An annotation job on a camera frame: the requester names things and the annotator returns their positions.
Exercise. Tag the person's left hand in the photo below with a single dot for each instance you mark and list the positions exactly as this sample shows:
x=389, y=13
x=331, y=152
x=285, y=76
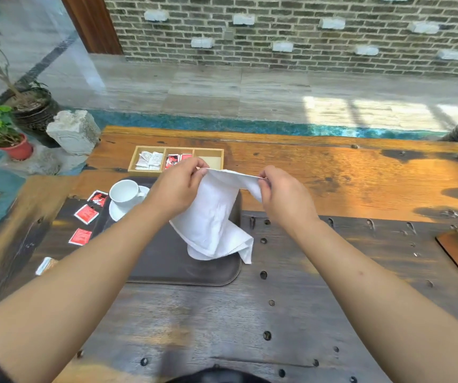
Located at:
x=171, y=191

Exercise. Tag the person's right hand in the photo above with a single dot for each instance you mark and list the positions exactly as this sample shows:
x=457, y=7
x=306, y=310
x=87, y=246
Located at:
x=289, y=203

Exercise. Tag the white teacup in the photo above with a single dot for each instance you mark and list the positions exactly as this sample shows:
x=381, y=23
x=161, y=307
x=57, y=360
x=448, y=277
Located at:
x=124, y=193

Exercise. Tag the white cloth napkin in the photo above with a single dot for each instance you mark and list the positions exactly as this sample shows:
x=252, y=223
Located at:
x=209, y=219

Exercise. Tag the white saucer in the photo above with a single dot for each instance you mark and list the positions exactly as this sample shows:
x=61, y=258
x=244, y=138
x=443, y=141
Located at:
x=115, y=213

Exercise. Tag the dark brown tray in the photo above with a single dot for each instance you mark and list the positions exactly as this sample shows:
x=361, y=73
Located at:
x=173, y=267

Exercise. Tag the person's right forearm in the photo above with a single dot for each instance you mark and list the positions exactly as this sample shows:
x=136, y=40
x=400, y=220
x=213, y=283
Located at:
x=380, y=307

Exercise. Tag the person's left forearm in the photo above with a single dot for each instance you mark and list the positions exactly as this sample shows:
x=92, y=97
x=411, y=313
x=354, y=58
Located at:
x=73, y=295

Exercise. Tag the wooden compartment box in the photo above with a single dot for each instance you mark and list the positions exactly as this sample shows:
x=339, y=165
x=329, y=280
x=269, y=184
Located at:
x=215, y=161

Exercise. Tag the wooden table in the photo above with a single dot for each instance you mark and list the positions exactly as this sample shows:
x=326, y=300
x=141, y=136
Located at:
x=372, y=183

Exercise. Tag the carved grey stone block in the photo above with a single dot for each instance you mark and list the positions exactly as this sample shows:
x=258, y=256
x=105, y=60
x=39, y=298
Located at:
x=73, y=133

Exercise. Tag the flat grey stone base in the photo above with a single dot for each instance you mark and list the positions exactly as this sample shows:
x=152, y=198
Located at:
x=49, y=163

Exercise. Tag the tall plant dark pot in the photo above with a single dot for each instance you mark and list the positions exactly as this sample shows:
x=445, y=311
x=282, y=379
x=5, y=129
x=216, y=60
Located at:
x=33, y=111

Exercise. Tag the green plant red pot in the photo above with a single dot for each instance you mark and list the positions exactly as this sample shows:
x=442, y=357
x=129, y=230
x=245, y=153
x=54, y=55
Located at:
x=17, y=149

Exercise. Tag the wooden bench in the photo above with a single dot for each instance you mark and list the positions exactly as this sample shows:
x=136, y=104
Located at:
x=1, y=243

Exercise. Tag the black shirt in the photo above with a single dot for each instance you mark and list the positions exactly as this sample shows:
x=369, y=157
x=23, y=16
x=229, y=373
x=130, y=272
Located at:
x=217, y=376

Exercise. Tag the brown wooden door post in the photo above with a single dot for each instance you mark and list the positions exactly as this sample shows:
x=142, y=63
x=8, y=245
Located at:
x=93, y=23

